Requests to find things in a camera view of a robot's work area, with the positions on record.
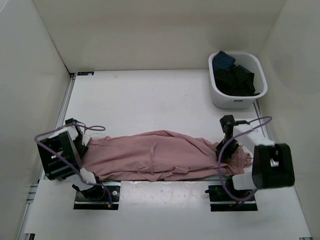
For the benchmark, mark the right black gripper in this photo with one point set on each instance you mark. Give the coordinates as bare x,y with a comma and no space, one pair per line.
228,153

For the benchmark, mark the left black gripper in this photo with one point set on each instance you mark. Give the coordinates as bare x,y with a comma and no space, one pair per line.
83,151

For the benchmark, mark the pink trousers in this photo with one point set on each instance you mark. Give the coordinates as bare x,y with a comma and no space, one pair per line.
160,155

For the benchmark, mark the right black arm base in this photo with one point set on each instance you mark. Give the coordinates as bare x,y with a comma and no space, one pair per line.
220,201

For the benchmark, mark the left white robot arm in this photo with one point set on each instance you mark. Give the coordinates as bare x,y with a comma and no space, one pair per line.
61,153

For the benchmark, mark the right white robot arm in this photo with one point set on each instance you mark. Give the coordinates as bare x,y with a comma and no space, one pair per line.
272,166

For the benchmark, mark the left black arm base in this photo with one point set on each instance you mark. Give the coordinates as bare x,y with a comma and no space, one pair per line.
97,198

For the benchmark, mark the black folded garment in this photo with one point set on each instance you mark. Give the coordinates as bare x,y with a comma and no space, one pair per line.
236,82

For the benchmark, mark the small dark label sticker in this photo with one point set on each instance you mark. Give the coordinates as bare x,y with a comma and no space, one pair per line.
86,73

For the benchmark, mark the blue folded garment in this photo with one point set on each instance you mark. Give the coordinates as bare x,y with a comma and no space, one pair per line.
223,61

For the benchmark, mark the white plastic laundry basket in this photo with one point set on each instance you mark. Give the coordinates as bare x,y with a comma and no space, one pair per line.
251,63

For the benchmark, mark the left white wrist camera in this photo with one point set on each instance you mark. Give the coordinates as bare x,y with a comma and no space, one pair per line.
86,139

